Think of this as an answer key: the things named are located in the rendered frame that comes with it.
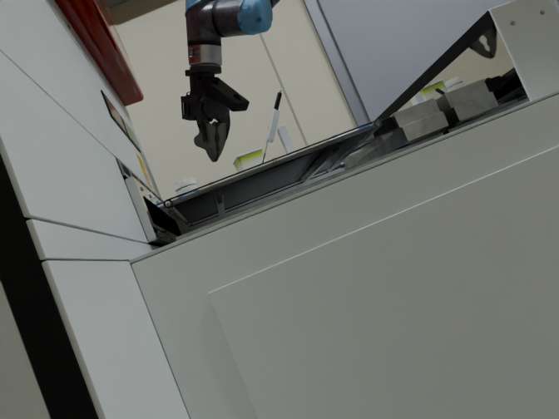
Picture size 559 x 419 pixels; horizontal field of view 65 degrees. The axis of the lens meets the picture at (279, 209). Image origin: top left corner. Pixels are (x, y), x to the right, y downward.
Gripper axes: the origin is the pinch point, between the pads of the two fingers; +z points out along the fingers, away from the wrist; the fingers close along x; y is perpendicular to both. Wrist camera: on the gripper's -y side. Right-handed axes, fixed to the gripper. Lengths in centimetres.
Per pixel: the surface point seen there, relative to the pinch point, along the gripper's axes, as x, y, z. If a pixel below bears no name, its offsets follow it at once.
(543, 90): 2, -65, -11
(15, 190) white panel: 61, -49, -5
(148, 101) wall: -84, 144, -19
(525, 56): 3, -63, -16
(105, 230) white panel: 51, -40, 1
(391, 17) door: -173, 38, -62
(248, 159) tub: -15.7, 4.5, 2.1
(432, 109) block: -6.3, -47.8, -9.3
